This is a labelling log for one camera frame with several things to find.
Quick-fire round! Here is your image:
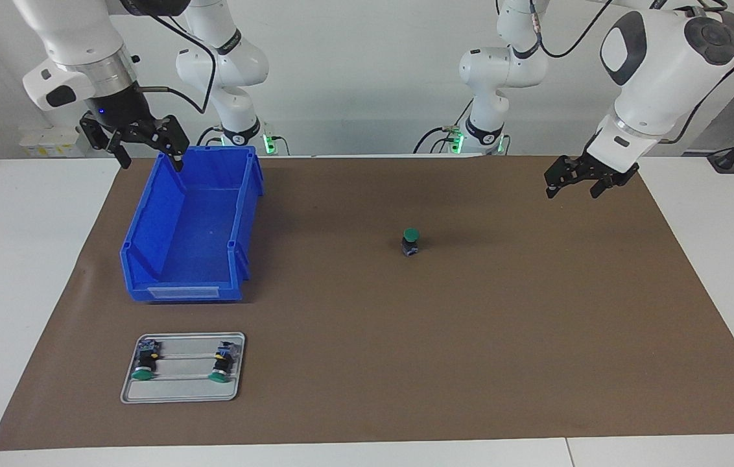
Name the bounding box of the silver metal tray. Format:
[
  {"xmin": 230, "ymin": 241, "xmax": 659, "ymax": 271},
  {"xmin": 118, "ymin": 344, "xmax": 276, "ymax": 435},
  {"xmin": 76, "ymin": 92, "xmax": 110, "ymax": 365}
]
[{"xmin": 120, "ymin": 332, "xmax": 246, "ymax": 404}]

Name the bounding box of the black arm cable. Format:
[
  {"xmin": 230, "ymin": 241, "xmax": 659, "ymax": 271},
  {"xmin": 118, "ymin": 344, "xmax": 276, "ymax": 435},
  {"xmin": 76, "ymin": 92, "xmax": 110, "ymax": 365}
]
[
  {"xmin": 532, "ymin": 0, "xmax": 734, "ymax": 145},
  {"xmin": 139, "ymin": 13, "xmax": 217, "ymax": 116}
]

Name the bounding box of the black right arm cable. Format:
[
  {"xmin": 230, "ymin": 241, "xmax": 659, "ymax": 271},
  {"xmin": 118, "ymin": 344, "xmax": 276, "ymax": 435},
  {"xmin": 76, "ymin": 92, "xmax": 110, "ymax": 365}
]
[{"xmin": 139, "ymin": 13, "xmax": 217, "ymax": 116}]

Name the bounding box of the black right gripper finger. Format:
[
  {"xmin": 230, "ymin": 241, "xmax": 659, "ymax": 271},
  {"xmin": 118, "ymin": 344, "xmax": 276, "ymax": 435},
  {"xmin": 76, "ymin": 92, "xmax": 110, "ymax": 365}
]
[
  {"xmin": 80, "ymin": 112, "xmax": 132, "ymax": 169},
  {"xmin": 147, "ymin": 115, "xmax": 190, "ymax": 173}
]

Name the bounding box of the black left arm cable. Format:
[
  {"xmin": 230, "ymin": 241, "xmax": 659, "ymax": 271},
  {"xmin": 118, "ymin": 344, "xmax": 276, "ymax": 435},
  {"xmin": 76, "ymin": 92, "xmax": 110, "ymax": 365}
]
[{"xmin": 532, "ymin": 0, "xmax": 734, "ymax": 145}]

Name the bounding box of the brown table mat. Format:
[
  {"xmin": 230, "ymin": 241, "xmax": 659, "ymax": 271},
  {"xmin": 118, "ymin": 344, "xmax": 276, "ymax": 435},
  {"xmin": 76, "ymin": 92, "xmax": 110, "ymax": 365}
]
[{"xmin": 0, "ymin": 154, "xmax": 734, "ymax": 451}]

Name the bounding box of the blue plastic storage bin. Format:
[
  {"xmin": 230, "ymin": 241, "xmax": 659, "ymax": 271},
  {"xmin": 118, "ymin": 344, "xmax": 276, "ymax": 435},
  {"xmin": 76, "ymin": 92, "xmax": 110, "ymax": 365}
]
[{"xmin": 119, "ymin": 145, "xmax": 265, "ymax": 304}]

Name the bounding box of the white junction box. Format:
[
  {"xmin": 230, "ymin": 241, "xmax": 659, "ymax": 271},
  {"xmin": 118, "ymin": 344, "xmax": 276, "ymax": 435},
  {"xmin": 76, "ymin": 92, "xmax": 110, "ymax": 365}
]
[{"xmin": 19, "ymin": 125, "xmax": 92, "ymax": 158}]

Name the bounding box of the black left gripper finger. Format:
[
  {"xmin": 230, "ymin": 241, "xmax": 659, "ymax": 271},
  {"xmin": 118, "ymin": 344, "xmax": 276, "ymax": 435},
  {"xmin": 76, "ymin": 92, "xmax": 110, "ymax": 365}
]
[
  {"xmin": 545, "ymin": 157, "xmax": 578, "ymax": 200},
  {"xmin": 590, "ymin": 165, "xmax": 640, "ymax": 200}
]

